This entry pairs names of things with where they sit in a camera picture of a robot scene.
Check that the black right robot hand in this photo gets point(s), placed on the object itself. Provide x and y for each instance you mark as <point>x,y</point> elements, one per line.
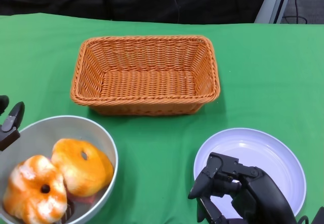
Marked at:
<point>263,196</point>

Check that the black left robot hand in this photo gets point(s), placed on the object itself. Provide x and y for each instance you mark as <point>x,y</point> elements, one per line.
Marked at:
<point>12,118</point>

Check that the grey round bowl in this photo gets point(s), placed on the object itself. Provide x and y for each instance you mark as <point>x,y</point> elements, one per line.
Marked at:
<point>50,132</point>

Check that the orange white pumpkin bread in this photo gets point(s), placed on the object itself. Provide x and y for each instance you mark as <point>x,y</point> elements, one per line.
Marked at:
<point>30,196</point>

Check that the white round plate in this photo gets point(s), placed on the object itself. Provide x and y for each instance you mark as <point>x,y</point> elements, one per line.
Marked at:
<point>253,148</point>

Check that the orange wicker basket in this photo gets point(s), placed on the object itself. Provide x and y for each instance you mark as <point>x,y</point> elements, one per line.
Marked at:
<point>146,87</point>

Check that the green tablecloth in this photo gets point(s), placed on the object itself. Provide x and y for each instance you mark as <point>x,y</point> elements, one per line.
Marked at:
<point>253,82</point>

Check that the grey metal stand leg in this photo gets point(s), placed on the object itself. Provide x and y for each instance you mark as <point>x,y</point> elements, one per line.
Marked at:
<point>270,6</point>

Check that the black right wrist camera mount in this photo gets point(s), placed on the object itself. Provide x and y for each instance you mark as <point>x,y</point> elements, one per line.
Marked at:
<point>319,216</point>

